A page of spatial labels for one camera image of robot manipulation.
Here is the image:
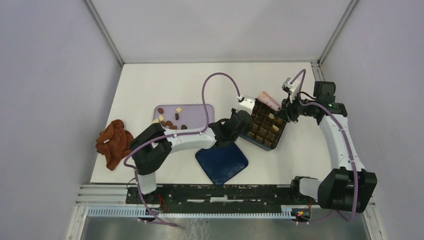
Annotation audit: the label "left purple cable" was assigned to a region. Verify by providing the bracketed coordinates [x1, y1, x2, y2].
[123, 72, 242, 227]

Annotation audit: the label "purple chocolate tray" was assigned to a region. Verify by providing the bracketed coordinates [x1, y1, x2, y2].
[152, 103, 207, 130]

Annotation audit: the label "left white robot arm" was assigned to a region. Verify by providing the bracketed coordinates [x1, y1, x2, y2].
[124, 110, 253, 204]

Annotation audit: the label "purple cable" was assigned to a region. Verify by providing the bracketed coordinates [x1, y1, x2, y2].
[123, 72, 242, 227]
[288, 69, 359, 225]

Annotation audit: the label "pink tongs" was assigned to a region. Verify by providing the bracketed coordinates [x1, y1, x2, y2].
[257, 91, 281, 111]

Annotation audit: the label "brown crumpled cloth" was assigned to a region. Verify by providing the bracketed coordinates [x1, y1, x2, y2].
[95, 119, 134, 171]

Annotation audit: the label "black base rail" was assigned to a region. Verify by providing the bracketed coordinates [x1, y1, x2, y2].
[125, 184, 318, 214]

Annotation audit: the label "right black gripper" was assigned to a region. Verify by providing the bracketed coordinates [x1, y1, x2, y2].
[273, 91, 318, 123]

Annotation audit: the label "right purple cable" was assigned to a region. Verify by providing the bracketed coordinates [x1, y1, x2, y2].
[288, 69, 359, 225]

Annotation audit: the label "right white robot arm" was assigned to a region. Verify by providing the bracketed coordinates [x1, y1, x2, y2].
[275, 78, 378, 213]

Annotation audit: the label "blue tin lid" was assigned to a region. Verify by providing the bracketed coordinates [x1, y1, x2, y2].
[195, 143, 249, 186]

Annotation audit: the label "blue tin chocolate box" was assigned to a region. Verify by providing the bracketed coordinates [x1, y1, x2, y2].
[240, 98, 286, 151]

